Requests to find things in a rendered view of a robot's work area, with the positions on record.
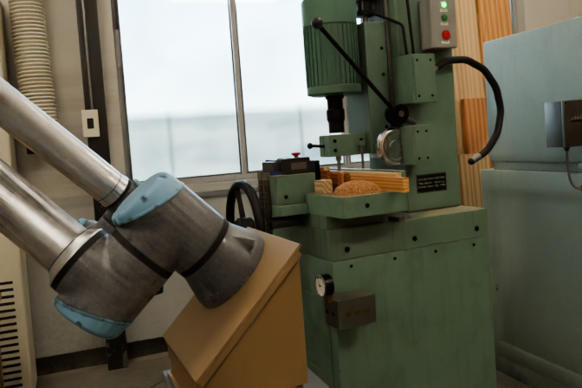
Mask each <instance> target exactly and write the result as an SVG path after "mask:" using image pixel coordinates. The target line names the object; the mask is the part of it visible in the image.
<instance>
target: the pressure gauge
mask: <svg viewBox="0 0 582 388"><path fill-rule="evenodd" d="M317 277H318V278H317ZM319 284H320V285H321V287H320V286H319ZM314 285H315V289H316V292H317V294H318V296H319V297H321V298H322V297H326V296H327V302H328V303H332V299H333V291H334V283H333V278H332V276H330V274H323V275H316V277H315V281H314Z"/></svg>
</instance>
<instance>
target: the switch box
mask: <svg viewBox="0 0 582 388"><path fill-rule="evenodd" d="M441 2H445V3H446V7H445V8H442V6H441ZM440 9H447V10H448V12H440ZM442 14H446V15H447V17H448V19H447V21H445V22H444V21H443V20H442V19H441V15H442ZM419 16H420V30H421V45H422V51H425V50H449V49H455V48H457V37H456V7H455V0H421V1H419ZM441 23H448V24H449V25H441ZM444 30H448V31H449V32H450V38H449V39H447V40H445V39H443V36H442V33H443V31H444ZM442 41H449V43H442Z"/></svg>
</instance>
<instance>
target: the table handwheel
mask: <svg viewBox="0 0 582 388"><path fill-rule="evenodd" d="M240 189H242V190H243V191H244V192H245V194H246V195H247V197H248V199H249V202H250V205H251V208H252V211H253V215H254V219H255V220H253V219H252V218H251V217H246V216H245V212H244V208H243V201H242V195H241V191H240ZM236 200H237V204H238V209H239V216H240V218H237V219H236V220H235V203H236ZM264 219H265V218H264V216H263V212H262V207H261V203H260V201H259V198H258V196H257V194H256V192H255V190H254V188H253V187H252V186H251V184H250V183H248V182H247V181H245V180H242V179H240V180H237V181H236V182H234V183H233V185H231V187H230V190H229V193H228V196H227V202H226V220H228V221H229V222H230V223H233V224H235V225H238V226H241V227H243V228H245V229H246V228H247V227H250V228H253V229H256V230H260V231H263V232H266V229H265V228H266V227H265V220H264ZM272 219H273V220H272V221H273V222H272V223H273V224H272V225H273V230H274V229H280V228H287V227H294V226H298V225H299V218H298V216H297V215H293V216H286V217H272Z"/></svg>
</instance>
